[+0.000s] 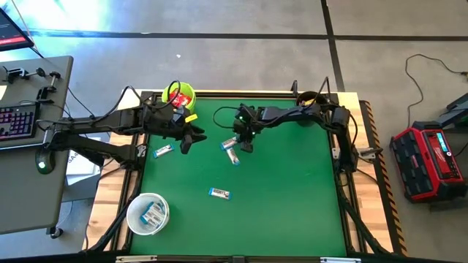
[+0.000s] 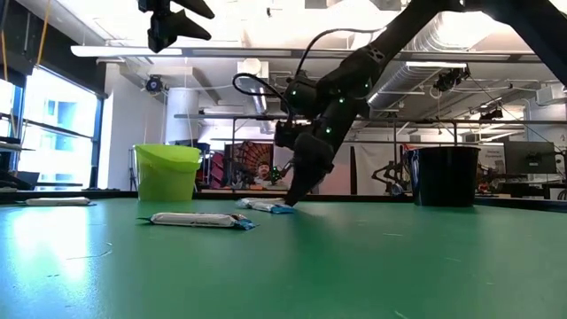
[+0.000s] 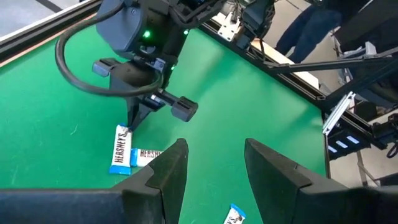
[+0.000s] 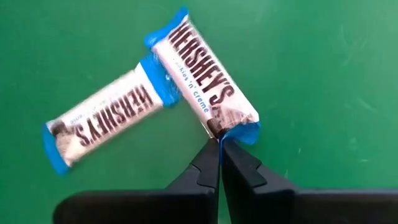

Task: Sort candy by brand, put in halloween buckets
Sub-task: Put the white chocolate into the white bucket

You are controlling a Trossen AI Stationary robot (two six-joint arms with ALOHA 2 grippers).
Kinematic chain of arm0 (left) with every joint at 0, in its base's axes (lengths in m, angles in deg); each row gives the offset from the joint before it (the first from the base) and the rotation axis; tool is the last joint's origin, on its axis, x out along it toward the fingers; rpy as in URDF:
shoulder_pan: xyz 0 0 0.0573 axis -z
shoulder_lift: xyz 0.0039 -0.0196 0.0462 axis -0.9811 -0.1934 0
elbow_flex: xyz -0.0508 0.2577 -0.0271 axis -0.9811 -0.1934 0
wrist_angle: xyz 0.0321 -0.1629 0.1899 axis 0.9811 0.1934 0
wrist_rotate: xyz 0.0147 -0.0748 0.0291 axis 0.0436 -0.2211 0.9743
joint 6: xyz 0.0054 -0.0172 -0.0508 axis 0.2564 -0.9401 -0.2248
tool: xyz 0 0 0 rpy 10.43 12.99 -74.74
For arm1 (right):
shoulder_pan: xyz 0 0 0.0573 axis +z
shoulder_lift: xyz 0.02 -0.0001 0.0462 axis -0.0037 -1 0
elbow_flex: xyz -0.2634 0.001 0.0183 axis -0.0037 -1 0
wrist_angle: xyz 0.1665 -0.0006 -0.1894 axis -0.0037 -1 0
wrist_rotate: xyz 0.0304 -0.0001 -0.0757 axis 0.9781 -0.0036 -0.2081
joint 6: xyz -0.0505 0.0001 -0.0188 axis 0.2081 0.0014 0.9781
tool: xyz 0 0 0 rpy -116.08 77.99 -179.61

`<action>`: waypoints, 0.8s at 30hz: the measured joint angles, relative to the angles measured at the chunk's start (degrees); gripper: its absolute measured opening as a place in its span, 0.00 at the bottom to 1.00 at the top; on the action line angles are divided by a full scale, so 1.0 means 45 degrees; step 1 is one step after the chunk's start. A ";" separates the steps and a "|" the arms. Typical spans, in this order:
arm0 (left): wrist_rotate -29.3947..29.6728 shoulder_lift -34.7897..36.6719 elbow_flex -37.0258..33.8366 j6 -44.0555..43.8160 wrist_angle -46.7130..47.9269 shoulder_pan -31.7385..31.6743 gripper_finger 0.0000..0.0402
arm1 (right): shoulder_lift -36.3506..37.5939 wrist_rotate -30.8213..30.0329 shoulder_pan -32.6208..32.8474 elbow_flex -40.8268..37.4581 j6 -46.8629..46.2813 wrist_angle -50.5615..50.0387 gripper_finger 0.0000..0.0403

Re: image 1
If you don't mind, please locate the black frame strut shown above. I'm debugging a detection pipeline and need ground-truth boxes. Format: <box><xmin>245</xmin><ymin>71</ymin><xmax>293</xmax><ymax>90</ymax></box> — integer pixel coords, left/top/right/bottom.
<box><xmin>86</xmin><ymin>167</ymin><xmax>142</xmax><ymax>255</ymax></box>
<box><xmin>338</xmin><ymin>175</ymin><xmax>390</xmax><ymax>255</ymax></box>

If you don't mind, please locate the black floor cable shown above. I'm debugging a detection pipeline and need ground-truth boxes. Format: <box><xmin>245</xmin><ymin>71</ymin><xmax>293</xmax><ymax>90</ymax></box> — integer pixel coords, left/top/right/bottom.
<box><xmin>404</xmin><ymin>53</ymin><xmax>468</xmax><ymax>127</ymax></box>

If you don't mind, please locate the red black power station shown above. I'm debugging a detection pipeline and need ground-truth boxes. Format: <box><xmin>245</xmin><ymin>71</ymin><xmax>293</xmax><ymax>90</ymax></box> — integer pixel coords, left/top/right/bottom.
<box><xmin>389</xmin><ymin>122</ymin><xmax>467</xmax><ymax>204</ymax></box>

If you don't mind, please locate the lime green plastic bucket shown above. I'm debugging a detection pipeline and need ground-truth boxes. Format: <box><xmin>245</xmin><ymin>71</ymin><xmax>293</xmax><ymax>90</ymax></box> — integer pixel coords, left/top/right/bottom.
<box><xmin>161</xmin><ymin>82</ymin><xmax>197</xmax><ymax>114</ymax></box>

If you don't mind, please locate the black plastic bucket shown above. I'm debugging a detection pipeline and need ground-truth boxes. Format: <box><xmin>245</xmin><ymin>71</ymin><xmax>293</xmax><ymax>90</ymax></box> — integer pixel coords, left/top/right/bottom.
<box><xmin>295</xmin><ymin>90</ymin><xmax>329</xmax><ymax>127</ymax></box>

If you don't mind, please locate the white paper sheet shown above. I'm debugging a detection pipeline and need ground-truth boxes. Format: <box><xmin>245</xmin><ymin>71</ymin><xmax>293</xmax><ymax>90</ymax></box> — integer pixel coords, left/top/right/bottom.
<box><xmin>67</xmin><ymin>137</ymin><xmax>103</xmax><ymax>176</ymax></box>

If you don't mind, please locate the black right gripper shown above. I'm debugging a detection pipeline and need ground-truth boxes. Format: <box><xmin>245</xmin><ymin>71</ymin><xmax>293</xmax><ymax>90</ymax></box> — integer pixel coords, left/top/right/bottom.
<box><xmin>233</xmin><ymin>104</ymin><xmax>268</xmax><ymax>153</ymax></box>

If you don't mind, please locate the grey metal side bracket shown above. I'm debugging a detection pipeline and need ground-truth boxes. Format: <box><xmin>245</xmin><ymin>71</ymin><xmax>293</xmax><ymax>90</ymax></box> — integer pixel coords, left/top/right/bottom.
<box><xmin>356</xmin><ymin>146</ymin><xmax>384</xmax><ymax>161</ymax></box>

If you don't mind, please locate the yellow black hazard tape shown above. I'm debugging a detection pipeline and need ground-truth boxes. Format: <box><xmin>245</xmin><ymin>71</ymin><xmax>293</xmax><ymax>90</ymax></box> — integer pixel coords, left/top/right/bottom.
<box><xmin>360</xmin><ymin>100</ymin><xmax>409</xmax><ymax>256</ymax></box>

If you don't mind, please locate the black computer mouse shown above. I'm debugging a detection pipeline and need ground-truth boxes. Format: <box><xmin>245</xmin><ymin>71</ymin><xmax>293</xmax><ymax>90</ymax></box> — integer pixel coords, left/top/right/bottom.
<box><xmin>34</xmin><ymin>149</ymin><xmax>56</xmax><ymax>175</ymax></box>

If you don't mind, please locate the black monitor red stripe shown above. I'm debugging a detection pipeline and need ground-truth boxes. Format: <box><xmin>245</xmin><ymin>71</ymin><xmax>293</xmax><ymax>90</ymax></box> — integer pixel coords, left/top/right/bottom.
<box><xmin>0</xmin><ymin>7</ymin><xmax>35</xmax><ymax>52</ymax></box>

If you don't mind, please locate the white plastic bucket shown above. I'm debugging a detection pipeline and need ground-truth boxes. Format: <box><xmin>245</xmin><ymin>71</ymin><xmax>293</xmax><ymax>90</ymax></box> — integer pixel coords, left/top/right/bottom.
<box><xmin>126</xmin><ymin>192</ymin><xmax>171</xmax><ymax>237</ymax></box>

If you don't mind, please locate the grey desk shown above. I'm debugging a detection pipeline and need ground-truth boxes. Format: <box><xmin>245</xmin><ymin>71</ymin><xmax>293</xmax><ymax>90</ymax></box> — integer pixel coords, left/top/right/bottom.
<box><xmin>0</xmin><ymin>142</ymin><xmax>71</xmax><ymax>235</ymax></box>
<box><xmin>0</xmin><ymin>55</ymin><xmax>74</xmax><ymax>149</ymax></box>

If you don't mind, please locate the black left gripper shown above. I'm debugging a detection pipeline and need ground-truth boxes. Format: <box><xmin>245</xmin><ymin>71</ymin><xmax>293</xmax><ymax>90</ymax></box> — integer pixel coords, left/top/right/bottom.
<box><xmin>140</xmin><ymin>102</ymin><xmax>208</xmax><ymax>155</ymax></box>

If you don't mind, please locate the black desk caster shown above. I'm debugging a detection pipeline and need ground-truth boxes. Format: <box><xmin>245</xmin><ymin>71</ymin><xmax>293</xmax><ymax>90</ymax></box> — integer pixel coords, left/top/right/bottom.
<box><xmin>46</xmin><ymin>226</ymin><xmax>64</xmax><ymax>240</ymax></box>

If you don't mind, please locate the black desk clamp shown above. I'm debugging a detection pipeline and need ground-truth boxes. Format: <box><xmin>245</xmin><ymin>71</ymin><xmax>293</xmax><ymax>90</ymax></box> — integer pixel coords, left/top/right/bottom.
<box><xmin>1</xmin><ymin>66</ymin><xmax>29</xmax><ymax>83</ymax></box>
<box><xmin>35</xmin><ymin>67</ymin><xmax>62</xmax><ymax>103</ymax></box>

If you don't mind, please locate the silver table edge plate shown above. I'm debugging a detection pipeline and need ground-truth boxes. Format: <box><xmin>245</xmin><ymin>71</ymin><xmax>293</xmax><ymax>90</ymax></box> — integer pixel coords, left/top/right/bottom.
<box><xmin>116</xmin><ymin>254</ymin><xmax>158</xmax><ymax>263</ymax></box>
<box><xmin>320</xmin><ymin>256</ymin><xmax>362</xmax><ymax>263</ymax></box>

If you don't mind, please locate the dark grey equipment case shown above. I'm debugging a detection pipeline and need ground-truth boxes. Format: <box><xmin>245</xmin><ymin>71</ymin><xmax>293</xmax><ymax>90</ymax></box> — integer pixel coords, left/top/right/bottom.
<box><xmin>434</xmin><ymin>93</ymin><xmax>468</xmax><ymax>129</ymax></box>

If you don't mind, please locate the red Skittles candy bag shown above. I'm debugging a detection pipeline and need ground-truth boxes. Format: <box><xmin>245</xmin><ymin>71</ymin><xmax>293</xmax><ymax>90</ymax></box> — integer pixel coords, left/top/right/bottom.
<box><xmin>171</xmin><ymin>89</ymin><xmax>193</xmax><ymax>109</ymax></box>

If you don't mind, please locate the black backlit keyboard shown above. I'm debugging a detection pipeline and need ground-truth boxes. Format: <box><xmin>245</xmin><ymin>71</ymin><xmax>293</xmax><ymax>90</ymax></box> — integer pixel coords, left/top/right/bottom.
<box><xmin>0</xmin><ymin>102</ymin><xmax>41</xmax><ymax>142</ymax></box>

